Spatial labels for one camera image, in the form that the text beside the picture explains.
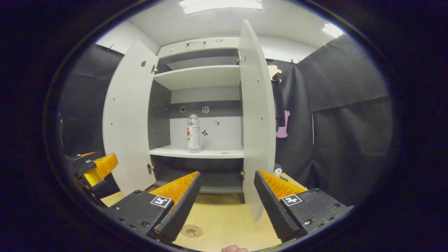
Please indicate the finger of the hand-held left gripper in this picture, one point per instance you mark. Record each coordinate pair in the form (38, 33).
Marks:
(101, 166)

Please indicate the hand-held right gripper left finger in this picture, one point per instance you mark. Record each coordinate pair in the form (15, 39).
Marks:
(182, 213)

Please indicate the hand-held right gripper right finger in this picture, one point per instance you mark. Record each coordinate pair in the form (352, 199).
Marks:
(276, 213)

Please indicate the round cork coaster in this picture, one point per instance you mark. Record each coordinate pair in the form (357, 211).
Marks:
(191, 231)

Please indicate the white cabinet door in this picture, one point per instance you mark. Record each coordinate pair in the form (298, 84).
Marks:
(127, 122)
(257, 122)

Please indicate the clear plastic bottle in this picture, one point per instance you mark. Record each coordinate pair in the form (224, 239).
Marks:
(193, 134)

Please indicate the penguin plush toy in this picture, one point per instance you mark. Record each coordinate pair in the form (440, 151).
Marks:
(278, 171)

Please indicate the black backdrop cloth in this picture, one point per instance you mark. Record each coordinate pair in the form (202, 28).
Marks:
(350, 140)

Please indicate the small ceiling light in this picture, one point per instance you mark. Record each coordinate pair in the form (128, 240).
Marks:
(332, 30)

